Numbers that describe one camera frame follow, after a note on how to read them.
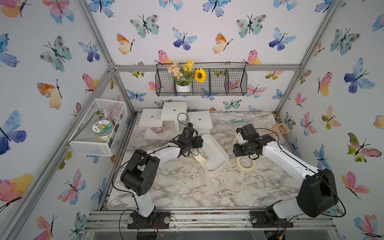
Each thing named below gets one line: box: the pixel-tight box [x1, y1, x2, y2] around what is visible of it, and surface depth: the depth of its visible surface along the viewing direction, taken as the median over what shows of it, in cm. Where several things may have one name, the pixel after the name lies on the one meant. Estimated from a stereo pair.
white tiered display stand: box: [138, 102, 213, 141], surface depth 97 cm
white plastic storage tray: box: [199, 134, 229, 173], surface depth 95 cm
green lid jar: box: [92, 120, 114, 144], surface depth 67 cm
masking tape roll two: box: [191, 148, 209, 165], surface depth 89 cm
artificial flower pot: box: [167, 59, 207, 93], surface depth 85 cm
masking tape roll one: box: [236, 155, 256, 174], surface depth 92 cm
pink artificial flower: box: [150, 125, 167, 134], surface depth 100 cm
